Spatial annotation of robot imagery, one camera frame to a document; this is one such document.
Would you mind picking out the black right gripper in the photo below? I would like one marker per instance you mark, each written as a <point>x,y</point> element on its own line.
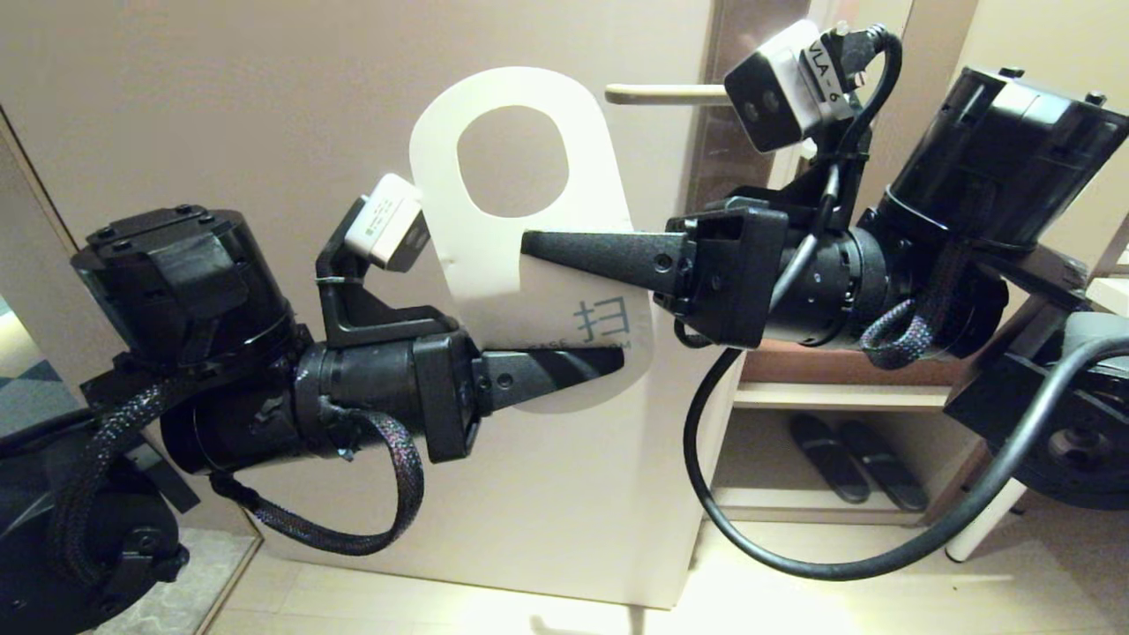
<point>732,273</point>

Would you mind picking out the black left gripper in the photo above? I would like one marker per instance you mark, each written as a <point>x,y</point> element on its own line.
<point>441,388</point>

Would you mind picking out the grey do-not-disturb door sign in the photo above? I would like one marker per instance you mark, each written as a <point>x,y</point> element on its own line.
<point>503,282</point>

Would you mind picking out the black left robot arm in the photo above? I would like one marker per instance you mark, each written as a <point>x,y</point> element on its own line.
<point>185,282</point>

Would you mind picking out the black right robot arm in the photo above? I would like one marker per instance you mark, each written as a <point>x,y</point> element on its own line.
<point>1005,159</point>

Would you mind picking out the grey marble door threshold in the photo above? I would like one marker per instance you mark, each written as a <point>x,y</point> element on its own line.
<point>212,573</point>

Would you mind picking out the beige room door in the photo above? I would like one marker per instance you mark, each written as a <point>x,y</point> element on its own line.
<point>220,88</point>

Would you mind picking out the brown leather bench cushion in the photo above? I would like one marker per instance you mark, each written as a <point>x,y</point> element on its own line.
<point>829,366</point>

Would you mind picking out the beige wooden bench shelf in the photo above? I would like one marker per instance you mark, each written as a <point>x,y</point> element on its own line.
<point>838,397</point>

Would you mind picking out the black slipper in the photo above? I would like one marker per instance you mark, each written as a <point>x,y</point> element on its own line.
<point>886,472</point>
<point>829,463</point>

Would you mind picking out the white table leg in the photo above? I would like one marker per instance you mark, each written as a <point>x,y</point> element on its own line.
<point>979,529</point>

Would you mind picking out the blue patterned hallway carpet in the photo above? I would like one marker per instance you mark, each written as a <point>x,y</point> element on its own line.
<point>35,397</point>

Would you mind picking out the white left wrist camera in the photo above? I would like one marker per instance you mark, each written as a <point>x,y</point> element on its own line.
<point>384,220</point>

